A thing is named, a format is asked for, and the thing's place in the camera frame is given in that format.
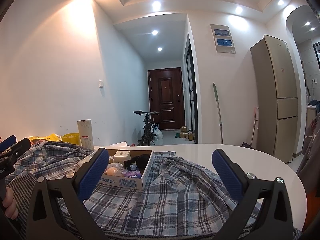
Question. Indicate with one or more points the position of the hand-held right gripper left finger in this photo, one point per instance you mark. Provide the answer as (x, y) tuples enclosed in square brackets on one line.
[(93, 173)]

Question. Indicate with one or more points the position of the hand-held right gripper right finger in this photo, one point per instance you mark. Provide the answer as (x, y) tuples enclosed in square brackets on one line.
[(226, 177)]

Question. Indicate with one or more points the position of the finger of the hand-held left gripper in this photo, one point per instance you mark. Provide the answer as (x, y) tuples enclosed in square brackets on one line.
[(20, 147), (7, 142)]

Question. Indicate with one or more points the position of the peach round item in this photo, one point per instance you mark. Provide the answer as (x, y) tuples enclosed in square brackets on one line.
[(113, 171)]

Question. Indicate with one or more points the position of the cardboard box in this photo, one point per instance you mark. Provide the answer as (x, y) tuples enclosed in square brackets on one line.
[(125, 182)]

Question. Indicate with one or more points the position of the white barcode box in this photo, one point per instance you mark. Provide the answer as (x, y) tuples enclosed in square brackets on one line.
[(122, 155)]

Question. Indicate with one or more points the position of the purple blue printed box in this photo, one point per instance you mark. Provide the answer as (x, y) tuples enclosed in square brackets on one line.
[(132, 173)]

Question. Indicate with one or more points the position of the black fabric bundle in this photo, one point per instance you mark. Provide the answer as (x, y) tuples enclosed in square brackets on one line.
[(140, 162)]

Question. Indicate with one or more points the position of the person's left hand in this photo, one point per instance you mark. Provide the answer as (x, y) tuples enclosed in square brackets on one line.
[(10, 205)]

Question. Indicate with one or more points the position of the grey striped cloth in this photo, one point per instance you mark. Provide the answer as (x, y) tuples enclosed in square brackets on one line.
[(22, 187)]

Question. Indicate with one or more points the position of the yellow plastic bag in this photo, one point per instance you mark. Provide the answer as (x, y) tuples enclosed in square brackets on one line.
[(52, 137)]

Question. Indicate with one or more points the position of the white foam box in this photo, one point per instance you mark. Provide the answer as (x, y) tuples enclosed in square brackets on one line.
[(118, 144)]

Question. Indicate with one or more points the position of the dark bag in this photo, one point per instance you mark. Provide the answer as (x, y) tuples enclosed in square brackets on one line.
[(247, 145)]

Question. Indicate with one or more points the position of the white cylindrical tube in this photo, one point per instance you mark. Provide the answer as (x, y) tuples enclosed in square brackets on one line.
[(85, 135)]

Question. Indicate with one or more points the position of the yellow bin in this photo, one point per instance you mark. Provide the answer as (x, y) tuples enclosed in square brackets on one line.
[(71, 138)]

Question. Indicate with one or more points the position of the pile of small cardboard boxes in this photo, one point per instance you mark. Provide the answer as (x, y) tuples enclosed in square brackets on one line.
[(187, 133)]

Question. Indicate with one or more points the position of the pink white stick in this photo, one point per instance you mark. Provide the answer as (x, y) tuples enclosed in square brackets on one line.
[(255, 122)]

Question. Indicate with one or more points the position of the black bicycle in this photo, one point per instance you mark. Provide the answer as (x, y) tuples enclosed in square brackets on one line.
[(147, 132)]

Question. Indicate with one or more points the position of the blue plaid shirt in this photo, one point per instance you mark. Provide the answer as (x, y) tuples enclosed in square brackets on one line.
[(162, 205)]

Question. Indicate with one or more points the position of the white plastic bag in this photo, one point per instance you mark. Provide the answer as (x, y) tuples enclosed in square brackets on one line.
[(158, 134)]

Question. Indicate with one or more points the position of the orange fabric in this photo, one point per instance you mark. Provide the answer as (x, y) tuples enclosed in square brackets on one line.
[(308, 205)]

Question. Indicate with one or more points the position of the brown garment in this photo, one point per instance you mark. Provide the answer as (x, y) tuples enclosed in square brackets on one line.
[(310, 142)]

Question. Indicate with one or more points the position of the black framed glass door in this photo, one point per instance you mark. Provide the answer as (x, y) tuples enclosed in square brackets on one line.
[(192, 85)]

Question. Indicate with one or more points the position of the beige refrigerator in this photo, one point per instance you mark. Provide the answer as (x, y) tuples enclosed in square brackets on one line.
[(277, 92)]

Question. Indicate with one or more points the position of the dark red entrance door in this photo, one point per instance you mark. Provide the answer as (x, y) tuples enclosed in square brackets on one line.
[(166, 97)]

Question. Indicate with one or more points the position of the blue cloth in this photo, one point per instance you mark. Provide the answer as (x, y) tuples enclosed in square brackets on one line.
[(315, 105)]

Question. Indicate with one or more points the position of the recessed ceiling spotlights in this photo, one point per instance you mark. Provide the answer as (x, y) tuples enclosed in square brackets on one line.
[(156, 5)]

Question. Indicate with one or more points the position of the white light switch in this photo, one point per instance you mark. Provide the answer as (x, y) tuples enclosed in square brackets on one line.
[(101, 83)]

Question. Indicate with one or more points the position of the wall electrical panel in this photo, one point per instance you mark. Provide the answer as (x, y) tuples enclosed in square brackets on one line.
[(222, 38)]

